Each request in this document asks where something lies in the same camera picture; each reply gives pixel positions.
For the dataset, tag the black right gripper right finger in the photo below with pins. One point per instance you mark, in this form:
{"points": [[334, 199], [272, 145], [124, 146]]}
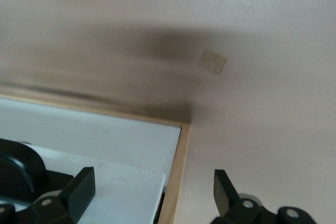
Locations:
{"points": [[224, 195]]}

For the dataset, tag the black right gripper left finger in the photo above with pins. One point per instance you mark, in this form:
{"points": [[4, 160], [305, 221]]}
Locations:
{"points": [[78, 192]]}

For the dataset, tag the light wooden drawer cabinet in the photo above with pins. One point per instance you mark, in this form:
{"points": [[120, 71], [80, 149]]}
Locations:
{"points": [[181, 169]]}

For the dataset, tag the white-fronted plain drawer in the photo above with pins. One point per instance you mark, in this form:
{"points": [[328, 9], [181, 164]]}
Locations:
{"points": [[105, 134]]}

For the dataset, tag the beige square tape patch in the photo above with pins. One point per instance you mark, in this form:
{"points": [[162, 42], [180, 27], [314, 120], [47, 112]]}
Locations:
{"points": [[212, 62]]}

